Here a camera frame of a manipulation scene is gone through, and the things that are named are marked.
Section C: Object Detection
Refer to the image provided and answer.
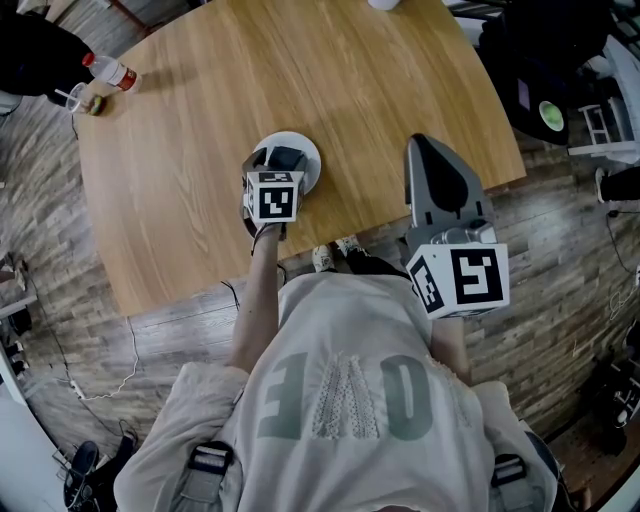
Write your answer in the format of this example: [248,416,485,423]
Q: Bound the clear plastic bottle red cap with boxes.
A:
[81,52,142,95]

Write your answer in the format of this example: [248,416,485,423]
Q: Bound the black cable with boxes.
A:
[603,208,639,275]

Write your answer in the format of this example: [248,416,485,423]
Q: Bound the black strap buckle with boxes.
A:
[490,453,527,489]
[186,440,235,501]

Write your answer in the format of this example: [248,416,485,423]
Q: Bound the person's left forearm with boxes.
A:
[227,223,287,374]

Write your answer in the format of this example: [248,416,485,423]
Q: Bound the green round lid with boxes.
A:
[538,100,566,133]

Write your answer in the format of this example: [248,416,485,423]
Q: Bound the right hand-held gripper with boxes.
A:
[403,133,512,321]

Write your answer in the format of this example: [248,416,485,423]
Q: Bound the person's dark trousers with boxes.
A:
[344,248,412,282]

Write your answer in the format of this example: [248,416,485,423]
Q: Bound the thin white cable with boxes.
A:
[608,279,640,322]

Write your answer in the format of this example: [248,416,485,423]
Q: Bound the black bag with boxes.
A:
[477,0,624,147]

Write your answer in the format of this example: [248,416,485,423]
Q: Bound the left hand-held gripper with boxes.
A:
[241,145,309,237]

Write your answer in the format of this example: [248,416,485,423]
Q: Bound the white round plate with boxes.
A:
[251,130,323,194]

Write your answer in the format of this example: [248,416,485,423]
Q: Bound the person's right forearm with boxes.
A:
[429,314,474,387]

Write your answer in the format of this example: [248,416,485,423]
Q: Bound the person's white shoe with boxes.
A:
[335,234,372,258]
[311,244,336,274]

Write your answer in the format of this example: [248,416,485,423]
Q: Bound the clear plastic cup with straw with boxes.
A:
[53,82,92,116]

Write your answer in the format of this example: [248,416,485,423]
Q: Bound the black sneaker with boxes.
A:
[62,440,101,510]

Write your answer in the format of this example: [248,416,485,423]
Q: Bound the white metal rack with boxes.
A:
[566,34,640,165]

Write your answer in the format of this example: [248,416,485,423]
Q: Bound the person's beige printed shirt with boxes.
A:
[113,272,559,512]

